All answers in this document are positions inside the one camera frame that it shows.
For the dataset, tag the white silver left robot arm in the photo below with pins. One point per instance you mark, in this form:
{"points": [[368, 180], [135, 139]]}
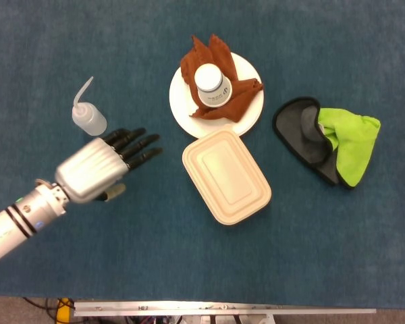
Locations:
{"points": [[6, 233]]}

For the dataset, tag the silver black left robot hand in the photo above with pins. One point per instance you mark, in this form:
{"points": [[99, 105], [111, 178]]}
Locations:
{"points": [[87, 172]]}

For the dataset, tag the aluminium rail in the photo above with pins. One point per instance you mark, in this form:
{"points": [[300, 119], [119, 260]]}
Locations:
{"points": [[222, 308]]}

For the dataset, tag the blue carpet table cover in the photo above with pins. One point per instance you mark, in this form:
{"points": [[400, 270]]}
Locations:
{"points": [[121, 253]]}

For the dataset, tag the translucent squeeze bottle bent spout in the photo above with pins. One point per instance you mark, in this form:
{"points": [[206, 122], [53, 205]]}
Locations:
{"points": [[89, 119]]}

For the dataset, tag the brown cloth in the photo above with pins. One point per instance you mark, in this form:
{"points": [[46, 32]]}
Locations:
{"points": [[222, 60]]}

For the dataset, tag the beige lidded food container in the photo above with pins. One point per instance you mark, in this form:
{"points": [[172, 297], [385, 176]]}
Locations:
{"points": [[226, 175]]}

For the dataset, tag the white paper cup blue band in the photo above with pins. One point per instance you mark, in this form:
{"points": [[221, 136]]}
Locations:
{"points": [[212, 91]]}

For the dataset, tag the white round plate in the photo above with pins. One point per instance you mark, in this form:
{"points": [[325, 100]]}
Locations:
{"points": [[249, 114]]}

